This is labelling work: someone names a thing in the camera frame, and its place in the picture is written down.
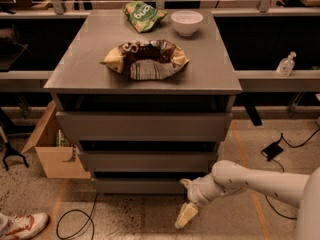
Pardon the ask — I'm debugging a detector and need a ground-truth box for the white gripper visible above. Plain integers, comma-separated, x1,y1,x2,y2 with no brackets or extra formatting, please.
175,174,220,229

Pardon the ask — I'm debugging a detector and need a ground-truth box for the grey bottom drawer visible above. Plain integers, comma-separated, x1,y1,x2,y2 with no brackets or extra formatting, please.
91,178,186,194

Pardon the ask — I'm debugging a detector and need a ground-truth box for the grey drawer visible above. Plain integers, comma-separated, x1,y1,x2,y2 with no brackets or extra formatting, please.
78,151,217,172
56,112,232,142
91,178,186,194

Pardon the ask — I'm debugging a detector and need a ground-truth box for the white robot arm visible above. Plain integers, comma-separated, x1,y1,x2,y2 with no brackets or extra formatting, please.
175,160,320,240

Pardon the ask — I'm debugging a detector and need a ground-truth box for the grey middle drawer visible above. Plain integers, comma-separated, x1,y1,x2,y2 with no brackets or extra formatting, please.
78,151,217,172

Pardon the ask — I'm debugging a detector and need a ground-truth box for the grey drawer cabinet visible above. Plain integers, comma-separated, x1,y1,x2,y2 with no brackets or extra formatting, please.
45,10,241,182

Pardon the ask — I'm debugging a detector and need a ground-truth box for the grey top drawer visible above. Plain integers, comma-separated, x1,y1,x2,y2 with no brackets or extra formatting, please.
56,112,232,142

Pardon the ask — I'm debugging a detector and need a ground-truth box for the black power adapter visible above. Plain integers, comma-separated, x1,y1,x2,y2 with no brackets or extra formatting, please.
262,142,283,161

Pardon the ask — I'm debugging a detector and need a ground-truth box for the cardboard box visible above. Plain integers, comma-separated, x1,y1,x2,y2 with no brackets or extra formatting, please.
22,101,91,179

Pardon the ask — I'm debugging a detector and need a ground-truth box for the brown yellow snack bag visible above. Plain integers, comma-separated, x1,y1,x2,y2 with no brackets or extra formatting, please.
101,39,189,81

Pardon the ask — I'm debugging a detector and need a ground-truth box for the clear sanitizer pump bottle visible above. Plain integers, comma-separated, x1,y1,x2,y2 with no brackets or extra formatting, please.
276,52,296,77

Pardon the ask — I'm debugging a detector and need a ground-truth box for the grey right bench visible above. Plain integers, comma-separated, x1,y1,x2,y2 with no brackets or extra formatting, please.
212,8,320,124

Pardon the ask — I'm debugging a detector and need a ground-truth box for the grey bench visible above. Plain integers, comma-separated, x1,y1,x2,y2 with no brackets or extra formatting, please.
212,8,320,124
0,12,87,92

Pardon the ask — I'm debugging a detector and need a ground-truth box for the white bowl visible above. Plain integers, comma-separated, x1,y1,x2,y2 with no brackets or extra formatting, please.
171,10,203,36

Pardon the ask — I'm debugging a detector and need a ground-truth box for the white red sneaker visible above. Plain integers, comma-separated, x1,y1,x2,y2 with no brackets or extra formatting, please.
0,213,49,240

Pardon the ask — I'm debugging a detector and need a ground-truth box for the black stand foot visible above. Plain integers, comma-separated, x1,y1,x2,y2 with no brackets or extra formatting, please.
0,126,29,170

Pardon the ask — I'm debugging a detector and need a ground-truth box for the green chip bag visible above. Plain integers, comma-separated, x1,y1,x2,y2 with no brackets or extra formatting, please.
122,1,167,33

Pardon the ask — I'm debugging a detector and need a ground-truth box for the grey left bench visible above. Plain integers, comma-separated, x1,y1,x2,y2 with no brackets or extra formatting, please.
0,12,87,92

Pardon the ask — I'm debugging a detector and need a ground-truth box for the black adapter cable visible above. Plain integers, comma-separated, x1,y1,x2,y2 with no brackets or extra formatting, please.
259,127,320,221

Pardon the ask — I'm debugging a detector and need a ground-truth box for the black floor cable loop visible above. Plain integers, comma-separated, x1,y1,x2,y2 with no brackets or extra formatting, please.
55,192,99,240

